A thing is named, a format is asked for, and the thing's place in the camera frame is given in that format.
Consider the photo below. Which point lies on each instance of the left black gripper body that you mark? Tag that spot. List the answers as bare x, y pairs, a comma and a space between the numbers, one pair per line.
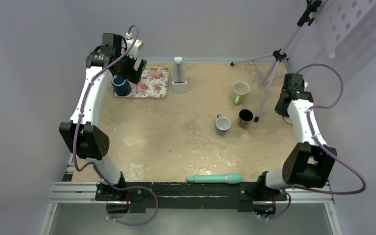
126, 68

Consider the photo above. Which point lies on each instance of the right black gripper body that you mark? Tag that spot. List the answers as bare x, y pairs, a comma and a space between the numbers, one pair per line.
280, 109

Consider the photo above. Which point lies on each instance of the dark blue mug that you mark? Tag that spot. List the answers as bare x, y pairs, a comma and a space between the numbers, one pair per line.
121, 86

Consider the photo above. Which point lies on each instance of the brown mug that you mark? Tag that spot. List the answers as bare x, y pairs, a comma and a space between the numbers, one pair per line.
244, 117

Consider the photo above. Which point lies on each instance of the green mug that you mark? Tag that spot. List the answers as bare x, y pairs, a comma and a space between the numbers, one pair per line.
239, 92

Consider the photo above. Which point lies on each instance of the grey mug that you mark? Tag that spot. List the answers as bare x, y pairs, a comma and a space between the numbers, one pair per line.
222, 125

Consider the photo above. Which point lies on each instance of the teal cylindrical tool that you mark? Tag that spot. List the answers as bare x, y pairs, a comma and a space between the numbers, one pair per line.
229, 178

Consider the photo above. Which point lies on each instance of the perforated music stand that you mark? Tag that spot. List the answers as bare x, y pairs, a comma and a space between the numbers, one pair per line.
342, 35

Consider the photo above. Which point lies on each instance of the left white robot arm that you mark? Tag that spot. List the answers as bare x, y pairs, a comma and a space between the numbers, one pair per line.
88, 144

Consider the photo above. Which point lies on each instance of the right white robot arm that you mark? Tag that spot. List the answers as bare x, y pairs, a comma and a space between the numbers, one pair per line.
308, 165

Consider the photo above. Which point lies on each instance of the floral tray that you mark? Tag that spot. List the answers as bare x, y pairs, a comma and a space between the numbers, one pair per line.
153, 84

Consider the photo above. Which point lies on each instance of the white metronome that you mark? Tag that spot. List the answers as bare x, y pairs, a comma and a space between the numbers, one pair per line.
179, 84

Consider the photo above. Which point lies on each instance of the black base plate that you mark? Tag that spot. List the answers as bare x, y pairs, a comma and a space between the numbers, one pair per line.
140, 196

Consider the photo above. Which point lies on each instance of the aluminium frame rail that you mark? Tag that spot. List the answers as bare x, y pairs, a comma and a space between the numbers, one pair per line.
73, 210

